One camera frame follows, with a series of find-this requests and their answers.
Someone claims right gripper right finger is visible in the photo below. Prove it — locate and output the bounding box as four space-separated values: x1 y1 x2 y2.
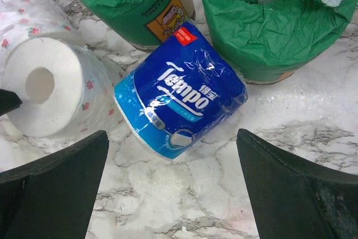
237 129 357 238

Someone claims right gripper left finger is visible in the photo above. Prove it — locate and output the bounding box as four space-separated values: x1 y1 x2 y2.
1 130 109 238

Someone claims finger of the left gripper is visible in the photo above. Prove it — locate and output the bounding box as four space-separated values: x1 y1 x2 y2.
0 89 22 116

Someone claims floral roll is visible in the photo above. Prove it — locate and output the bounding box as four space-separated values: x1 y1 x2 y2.
2 38 126 138
1 0 85 69

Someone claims floral roll back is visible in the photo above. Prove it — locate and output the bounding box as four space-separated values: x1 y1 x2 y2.
1 0 85 69

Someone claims blue Tempo tissue roll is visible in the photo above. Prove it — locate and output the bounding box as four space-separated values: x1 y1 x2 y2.
114 22 248 160

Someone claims green wrapped roll right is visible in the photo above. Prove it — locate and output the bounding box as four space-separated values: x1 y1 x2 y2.
202 0 357 85

